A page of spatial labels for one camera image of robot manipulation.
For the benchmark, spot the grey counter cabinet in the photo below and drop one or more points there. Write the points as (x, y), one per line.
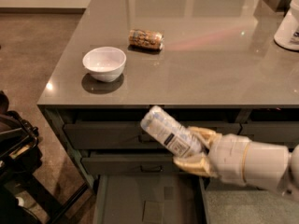
(217, 54)

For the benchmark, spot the top left grey drawer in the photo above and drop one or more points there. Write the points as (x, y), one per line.
(120, 129)

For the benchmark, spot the white ceramic bowl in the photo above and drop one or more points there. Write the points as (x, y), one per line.
(105, 64)

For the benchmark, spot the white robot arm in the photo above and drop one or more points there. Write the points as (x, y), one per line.
(273, 168)

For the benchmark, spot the white wipes canister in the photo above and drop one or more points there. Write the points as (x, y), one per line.
(287, 35)

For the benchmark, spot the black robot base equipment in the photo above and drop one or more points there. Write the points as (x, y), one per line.
(20, 156)

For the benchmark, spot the patterned snack can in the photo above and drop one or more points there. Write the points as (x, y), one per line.
(146, 39)

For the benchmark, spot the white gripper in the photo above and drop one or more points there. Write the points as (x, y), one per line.
(228, 159)

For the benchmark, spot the top right grey drawer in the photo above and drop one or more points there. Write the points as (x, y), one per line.
(277, 126)

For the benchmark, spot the open bottom left drawer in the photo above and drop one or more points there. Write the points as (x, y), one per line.
(150, 199)

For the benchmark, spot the grey drawer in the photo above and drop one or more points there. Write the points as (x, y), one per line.
(140, 162)
(277, 126)
(120, 129)

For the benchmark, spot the middle left grey drawer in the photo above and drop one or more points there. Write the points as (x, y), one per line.
(140, 162)

